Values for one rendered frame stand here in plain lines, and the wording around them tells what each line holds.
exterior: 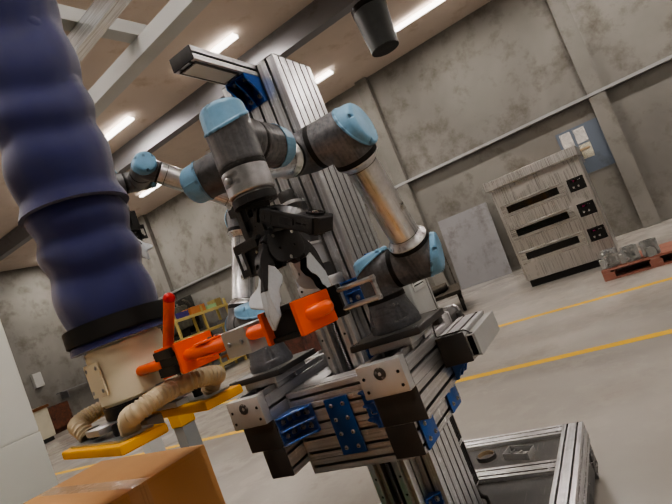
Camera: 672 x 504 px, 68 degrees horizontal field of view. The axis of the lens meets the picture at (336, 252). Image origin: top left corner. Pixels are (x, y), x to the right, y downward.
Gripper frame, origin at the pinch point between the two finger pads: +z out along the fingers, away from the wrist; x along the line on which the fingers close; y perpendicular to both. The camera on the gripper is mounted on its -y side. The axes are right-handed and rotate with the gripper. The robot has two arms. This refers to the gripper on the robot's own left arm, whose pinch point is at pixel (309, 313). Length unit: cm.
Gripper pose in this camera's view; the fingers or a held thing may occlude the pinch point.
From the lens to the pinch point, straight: 75.1
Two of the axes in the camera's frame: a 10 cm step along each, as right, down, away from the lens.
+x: -6.3, 2.0, -7.5
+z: 3.6, 9.3, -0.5
